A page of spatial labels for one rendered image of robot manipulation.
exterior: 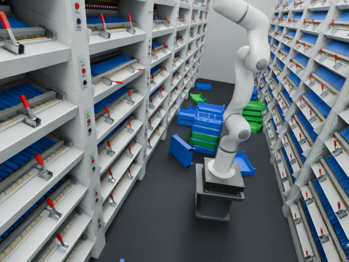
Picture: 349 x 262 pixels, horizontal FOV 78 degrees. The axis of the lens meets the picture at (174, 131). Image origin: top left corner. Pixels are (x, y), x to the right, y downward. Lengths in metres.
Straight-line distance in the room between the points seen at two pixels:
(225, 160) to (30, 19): 1.19
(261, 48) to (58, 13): 0.83
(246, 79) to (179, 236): 1.08
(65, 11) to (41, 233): 0.74
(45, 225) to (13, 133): 0.40
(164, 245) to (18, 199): 0.99
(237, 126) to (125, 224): 0.99
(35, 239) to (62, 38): 0.68
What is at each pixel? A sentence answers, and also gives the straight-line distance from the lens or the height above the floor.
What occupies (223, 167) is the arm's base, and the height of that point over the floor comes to 0.44.
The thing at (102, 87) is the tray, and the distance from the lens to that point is 1.03.
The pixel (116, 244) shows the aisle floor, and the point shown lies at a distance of 1.56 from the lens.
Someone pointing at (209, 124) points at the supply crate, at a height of 0.35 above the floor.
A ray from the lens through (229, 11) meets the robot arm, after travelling 1.10.
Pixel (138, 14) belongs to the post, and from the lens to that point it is 1.44.
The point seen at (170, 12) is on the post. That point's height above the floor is 1.28.
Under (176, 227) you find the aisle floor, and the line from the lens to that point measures 1.64.
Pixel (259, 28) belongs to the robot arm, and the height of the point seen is 1.27.
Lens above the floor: 1.31
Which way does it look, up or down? 29 degrees down
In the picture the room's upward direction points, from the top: 7 degrees clockwise
